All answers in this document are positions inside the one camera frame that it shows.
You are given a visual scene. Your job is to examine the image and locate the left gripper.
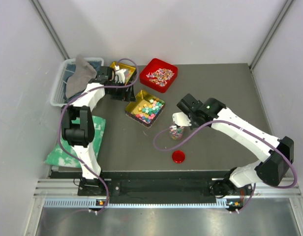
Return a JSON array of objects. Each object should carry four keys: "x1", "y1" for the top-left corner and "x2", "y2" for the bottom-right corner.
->
[{"x1": 107, "y1": 80, "x2": 135, "y2": 103}]

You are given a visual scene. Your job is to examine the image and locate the gold tin of gummy candies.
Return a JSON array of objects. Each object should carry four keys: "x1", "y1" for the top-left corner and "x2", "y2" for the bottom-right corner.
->
[{"x1": 110, "y1": 61, "x2": 136, "y2": 85}]

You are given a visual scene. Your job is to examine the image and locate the clear plastic jar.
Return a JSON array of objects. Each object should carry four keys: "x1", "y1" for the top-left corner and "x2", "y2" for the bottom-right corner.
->
[{"x1": 169, "y1": 124, "x2": 184, "y2": 140}]

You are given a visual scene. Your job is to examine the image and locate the red jar lid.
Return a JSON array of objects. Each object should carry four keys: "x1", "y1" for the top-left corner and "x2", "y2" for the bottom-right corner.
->
[{"x1": 172, "y1": 150, "x2": 185, "y2": 164}]

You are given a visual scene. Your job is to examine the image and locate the patterned tin of pastel candies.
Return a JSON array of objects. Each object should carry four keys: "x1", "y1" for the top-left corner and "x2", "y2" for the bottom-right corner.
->
[{"x1": 124, "y1": 90, "x2": 165, "y2": 128}]

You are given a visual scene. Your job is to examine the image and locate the red tin of lollipop candies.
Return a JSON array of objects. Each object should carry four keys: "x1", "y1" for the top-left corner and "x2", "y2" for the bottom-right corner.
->
[{"x1": 139, "y1": 58, "x2": 179, "y2": 93}]

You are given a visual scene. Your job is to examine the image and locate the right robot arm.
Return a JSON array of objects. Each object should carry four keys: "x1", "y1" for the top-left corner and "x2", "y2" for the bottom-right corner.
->
[{"x1": 173, "y1": 93, "x2": 294, "y2": 198}]

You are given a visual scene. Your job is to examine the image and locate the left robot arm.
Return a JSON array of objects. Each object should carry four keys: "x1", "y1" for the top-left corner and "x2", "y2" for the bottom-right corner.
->
[{"x1": 61, "y1": 65, "x2": 135, "y2": 196}]

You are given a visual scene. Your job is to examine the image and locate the grey cloth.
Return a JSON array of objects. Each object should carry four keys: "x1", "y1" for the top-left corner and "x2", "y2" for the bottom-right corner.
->
[{"x1": 65, "y1": 55, "x2": 96, "y2": 99}]

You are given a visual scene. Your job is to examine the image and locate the white plastic basket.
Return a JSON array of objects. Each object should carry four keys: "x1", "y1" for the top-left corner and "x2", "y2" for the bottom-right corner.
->
[{"x1": 50, "y1": 58, "x2": 104, "y2": 107}]

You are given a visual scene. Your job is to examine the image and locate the green white patterned cloth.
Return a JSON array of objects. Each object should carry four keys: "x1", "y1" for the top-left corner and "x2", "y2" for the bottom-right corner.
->
[{"x1": 44, "y1": 116, "x2": 106, "y2": 168}]

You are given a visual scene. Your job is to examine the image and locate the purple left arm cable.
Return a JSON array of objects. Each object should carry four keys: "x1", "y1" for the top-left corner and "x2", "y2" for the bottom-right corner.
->
[{"x1": 57, "y1": 58, "x2": 139, "y2": 214}]

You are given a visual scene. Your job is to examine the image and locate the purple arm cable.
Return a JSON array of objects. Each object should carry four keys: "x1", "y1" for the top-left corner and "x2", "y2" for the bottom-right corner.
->
[
  {"x1": 57, "y1": 58, "x2": 139, "y2": 214},
  {"x1": 153, "y1": 119, "x2": 299, "y2": 214}
]

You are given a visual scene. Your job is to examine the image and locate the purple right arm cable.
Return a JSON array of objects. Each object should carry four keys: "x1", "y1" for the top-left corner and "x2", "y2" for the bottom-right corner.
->
[{"x1": 153, "y1": 119, "x2": 299, "y2": 214}]

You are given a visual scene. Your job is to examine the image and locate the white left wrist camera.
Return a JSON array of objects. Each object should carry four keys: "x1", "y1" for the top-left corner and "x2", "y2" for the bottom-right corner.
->
[{"x1": 115, "y1": 65, "x2": 128, "y2": 84}]

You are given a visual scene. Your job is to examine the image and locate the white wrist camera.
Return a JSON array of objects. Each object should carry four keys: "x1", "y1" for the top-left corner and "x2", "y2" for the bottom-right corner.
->
[
  {"x1": 115, "y1": 65, "x2": 128, "y2": 84},
  {"x1": 172, "y1": 112, "x2": 191, "y2": 127}
]

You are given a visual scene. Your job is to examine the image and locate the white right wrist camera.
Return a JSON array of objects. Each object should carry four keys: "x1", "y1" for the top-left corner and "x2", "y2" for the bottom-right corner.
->
[{"x1": 172, "y1": 112, "x2": 191, "y2": 127}]

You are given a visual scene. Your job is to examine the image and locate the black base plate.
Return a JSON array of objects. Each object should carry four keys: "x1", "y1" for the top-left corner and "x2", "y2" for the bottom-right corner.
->
[{"x1": 77, "y1": 178, "x2": 253, "y2": 197}]

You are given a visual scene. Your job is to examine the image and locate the grey slotted cable duct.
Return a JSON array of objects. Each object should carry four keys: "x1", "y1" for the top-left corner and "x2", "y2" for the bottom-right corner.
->
[{"x1": 43, "y1": 198, "x2": 243, "y2": 209}]

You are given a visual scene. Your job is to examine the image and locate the aluminium rail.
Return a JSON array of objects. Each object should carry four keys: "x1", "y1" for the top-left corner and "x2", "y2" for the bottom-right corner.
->
[{"x1": 33, "y1": 179, "x2": 302, "y2": 198}]

